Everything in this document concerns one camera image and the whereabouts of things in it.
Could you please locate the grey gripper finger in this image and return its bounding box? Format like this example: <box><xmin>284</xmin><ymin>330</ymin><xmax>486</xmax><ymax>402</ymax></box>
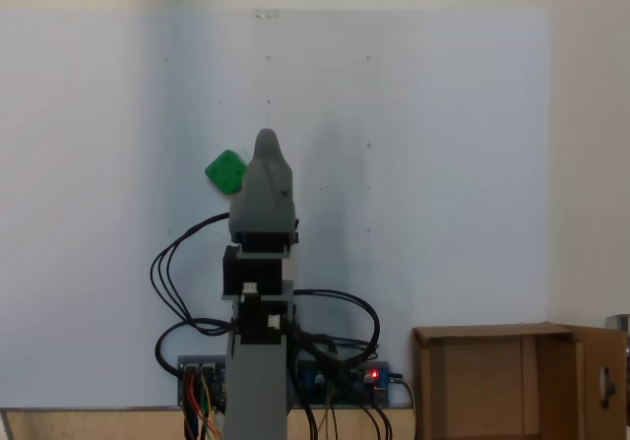
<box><xmin>268</xmin><ymin>128</ymin><xmax>296</xmax><ymax>196</ymax></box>
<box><xmin>238</xmin><ymin>127</ymin><xmax>287</xmax><ymax>196</ymax></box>

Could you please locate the green die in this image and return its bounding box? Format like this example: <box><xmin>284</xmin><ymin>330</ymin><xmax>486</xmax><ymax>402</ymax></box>
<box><xmin>204</xmin><ymin>149</ymin><xmax>249</xmax><ymax>198</ymax></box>

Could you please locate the blue circuit board with capacitors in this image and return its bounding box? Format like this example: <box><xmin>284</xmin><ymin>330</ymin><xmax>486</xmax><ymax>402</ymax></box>
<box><xmin>293</xmin><ymin>359</ymin><xmax>393</xmax><ymax>409</ymax></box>

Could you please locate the brown cardboard box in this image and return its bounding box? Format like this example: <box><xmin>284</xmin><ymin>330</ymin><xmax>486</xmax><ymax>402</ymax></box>
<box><xmin>410</xmin><ymin>321</ymin><xmax>629</xmax><ymax>440</ymax></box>

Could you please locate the black servo cable bundle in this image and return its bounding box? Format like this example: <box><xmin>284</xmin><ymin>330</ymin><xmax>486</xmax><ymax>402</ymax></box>
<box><xmin>292</xmin><ymin>287</ymin><xmax>383</xmax><ymax>378</ymax></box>
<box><xmin>150</xmin><ymin>212</ymin><xmax>235</xmax><ymax>336</ymax></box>

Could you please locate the circuit board with jumper wires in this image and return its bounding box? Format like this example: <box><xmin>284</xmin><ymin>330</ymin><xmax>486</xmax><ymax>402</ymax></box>
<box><xmin>176</xmin><ymin>355</ymin><xmax>228</xmax><ymax>409</ymax></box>

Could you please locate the black cable loop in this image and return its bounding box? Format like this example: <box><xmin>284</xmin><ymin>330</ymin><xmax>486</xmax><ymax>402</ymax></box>
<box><xmin>155</xmin><ymin>321</ymin><xmax>232</xmax><ymax>378</ymax></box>

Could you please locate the yellow jumper wire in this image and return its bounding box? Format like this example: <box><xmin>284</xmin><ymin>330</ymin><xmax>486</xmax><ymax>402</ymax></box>
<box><xmin>200</xmin><ymin>378</ymin><xmax>214</xmax><ymax>436</ymax></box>

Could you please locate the red jumper wire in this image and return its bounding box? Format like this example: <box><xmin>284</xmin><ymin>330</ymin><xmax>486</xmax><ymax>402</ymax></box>
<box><xmin>183</xmin><ymin>371</ymin><xmax>199</xmax><ymax>439</ymax></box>

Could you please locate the thin yellow wire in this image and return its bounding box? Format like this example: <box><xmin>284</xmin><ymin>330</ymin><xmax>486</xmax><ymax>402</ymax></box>
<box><xmin>317</xmin><ymin>384</ymin><xmax>339</xmax><ymax>436</ymax></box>

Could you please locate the orange jumper wire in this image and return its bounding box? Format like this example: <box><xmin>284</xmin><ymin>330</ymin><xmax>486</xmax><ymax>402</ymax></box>
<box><xmin>186</xmin><ymin>370</ymin><xmax>221</xmax><ymax>439</ymax></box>

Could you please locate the black USB cable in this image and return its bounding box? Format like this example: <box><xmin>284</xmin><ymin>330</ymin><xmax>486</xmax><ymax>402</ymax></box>
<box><xmin>390</xmin><ymin>373</ymin><xmax>417</xmax><ymax>415</ymax></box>

